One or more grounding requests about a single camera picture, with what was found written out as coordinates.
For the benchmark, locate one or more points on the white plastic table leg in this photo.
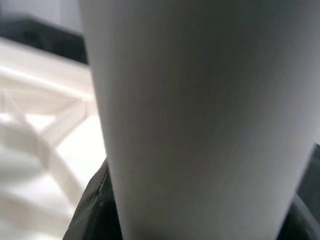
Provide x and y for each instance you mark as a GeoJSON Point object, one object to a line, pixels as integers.
{"type": "Point", "coordinates": [200, 112]}

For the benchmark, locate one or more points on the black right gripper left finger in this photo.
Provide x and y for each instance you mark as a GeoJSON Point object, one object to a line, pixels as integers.
{"type": "Point", "coordinates": [97, 215]}

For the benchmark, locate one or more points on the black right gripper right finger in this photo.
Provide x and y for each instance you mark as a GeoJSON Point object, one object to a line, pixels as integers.
{"type": "Point", "coordinates": [306, 212]}

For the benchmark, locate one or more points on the white plastic table top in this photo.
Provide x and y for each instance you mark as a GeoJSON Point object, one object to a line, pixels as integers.
{"type": "Point", "coordinates": [37, 125]}

